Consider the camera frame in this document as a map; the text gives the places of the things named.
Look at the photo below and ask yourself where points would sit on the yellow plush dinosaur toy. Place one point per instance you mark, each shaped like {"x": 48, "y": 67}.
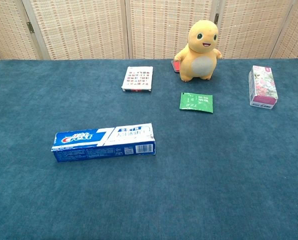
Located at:
{"x": 199, "y": 62}

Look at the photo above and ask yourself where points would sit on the white box with red pattern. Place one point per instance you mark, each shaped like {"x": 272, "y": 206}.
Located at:
{"x": 137, "y": 78}

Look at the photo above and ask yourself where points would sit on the green sachet packet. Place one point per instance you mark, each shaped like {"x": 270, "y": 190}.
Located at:
{"x": 196, "y": 102}

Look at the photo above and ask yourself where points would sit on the blue and white toothpaste box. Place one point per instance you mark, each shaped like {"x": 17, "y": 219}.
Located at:
{"x": 101, "y": 150}

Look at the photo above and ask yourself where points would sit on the metal screen hinge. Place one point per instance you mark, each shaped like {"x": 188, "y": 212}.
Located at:
{"x": 30, "y": 27}
{"x": 216, "y": 18}

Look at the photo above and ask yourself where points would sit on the red item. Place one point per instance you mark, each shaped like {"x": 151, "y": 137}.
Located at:
{"x": 175, "y": 66}

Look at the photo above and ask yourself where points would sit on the blue felt table cloth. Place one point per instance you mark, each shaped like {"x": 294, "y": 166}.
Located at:
{"x": 214, "y": 175}

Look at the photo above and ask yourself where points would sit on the woven folding screen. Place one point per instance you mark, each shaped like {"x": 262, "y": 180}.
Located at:
{"x": 76, "y": 25}

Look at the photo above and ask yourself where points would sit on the pink floral carton box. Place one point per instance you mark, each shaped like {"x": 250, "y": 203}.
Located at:
{"x": 264, "y": 85}

